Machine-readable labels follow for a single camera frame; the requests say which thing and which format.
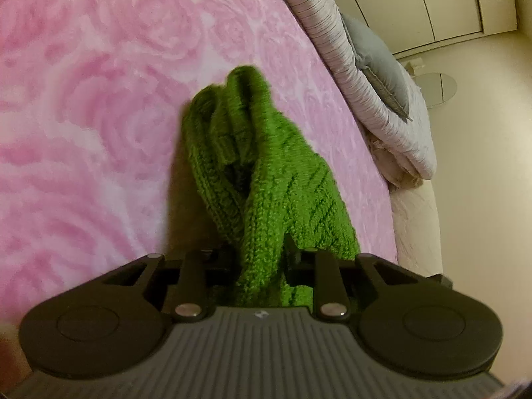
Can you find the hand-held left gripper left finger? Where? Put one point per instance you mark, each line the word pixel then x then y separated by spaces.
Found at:
pixel 216 266

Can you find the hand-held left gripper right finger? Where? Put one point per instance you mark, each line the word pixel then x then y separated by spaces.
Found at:
pixel 293 253

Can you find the green knitted vest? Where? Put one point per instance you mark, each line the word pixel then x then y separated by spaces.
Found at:
pixel 270 183

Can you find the beige pillow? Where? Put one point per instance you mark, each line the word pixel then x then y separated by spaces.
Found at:
pixel 390 174

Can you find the cream quilted bolster cushion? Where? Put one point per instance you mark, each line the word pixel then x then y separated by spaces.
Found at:
pixel 419 224

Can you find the pink floral blanket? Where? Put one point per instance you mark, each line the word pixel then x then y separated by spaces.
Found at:
pixel 83 133

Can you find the grey cushion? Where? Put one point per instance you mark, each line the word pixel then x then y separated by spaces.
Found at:
pixel 382 70

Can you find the white striped folded duvet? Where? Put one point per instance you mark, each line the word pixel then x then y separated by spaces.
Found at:
pixel 332 41

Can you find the round mirror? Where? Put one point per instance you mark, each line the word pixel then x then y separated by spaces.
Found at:
pixel 436 90

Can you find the small white box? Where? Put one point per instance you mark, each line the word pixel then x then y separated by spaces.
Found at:
pixel 412 67

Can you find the cream wardrobe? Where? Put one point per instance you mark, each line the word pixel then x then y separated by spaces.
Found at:
pixel 415 0

